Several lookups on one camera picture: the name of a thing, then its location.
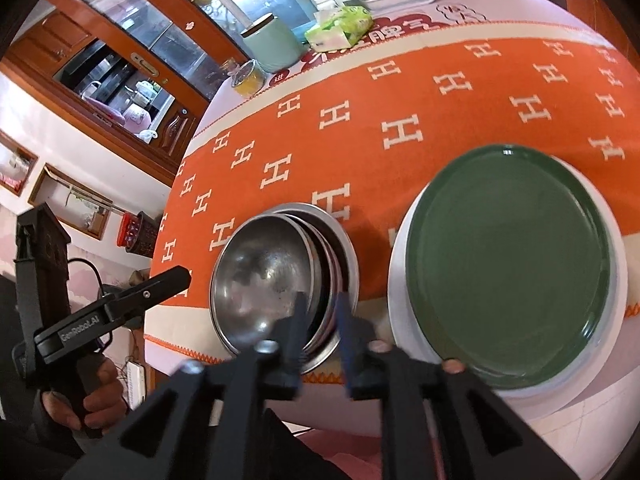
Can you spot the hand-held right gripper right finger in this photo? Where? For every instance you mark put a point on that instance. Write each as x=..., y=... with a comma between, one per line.
x=347, y=350

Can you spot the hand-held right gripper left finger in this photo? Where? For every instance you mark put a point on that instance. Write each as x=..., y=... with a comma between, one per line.
x=301, y=350

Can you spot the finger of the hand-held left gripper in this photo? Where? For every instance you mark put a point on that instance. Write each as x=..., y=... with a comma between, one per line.
x=160, y=285

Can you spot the large steel bowl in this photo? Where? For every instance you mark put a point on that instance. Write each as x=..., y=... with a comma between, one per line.
x=352, y=270

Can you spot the white paper plate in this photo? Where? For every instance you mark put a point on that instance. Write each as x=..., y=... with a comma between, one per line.
x=397, y=285

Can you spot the medium steel bowl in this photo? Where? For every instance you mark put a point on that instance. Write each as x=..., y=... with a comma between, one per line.
x=325, y=270

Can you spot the small steel bowl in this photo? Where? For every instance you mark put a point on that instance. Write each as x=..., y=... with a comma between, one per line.
x=255, y=270

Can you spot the dark green plate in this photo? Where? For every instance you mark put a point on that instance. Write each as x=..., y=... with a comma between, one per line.
x=500, y=260

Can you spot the person's left forearm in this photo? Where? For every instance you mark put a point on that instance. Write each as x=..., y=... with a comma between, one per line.
x=40, y=450

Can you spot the person's left hand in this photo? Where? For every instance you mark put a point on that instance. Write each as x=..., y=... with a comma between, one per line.
x=110, y=395

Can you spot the red plastic crate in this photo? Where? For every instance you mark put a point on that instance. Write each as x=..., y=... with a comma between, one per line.
x=132, y=232

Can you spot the white power strip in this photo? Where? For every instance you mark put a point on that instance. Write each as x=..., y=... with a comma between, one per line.
x=134, y=380

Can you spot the pink pants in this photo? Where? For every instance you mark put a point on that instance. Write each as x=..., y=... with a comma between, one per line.
x=330, y=455

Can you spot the wooden glass-door cabinet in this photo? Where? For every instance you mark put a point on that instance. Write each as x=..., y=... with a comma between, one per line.
x=165, y=65

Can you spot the glass jar with yellow contents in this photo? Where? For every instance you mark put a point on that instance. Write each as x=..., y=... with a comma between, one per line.
x=250, y=82

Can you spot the orange patterned blanket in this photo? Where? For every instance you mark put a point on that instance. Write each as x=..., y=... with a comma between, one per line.
x=450, y=120

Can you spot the celadon ceramic jar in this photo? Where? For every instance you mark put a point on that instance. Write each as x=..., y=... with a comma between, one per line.
x=275, y=45

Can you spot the white pole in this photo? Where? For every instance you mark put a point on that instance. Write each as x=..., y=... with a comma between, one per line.
x=230, y=7

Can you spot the green tissue pack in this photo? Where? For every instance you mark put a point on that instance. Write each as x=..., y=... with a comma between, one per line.
x=340, y=27

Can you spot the white pill bottle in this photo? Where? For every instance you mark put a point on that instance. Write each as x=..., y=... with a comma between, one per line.
x=324, y=5

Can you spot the white red printed tablecloth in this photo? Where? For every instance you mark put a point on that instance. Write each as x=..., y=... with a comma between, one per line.
x=525, y=5

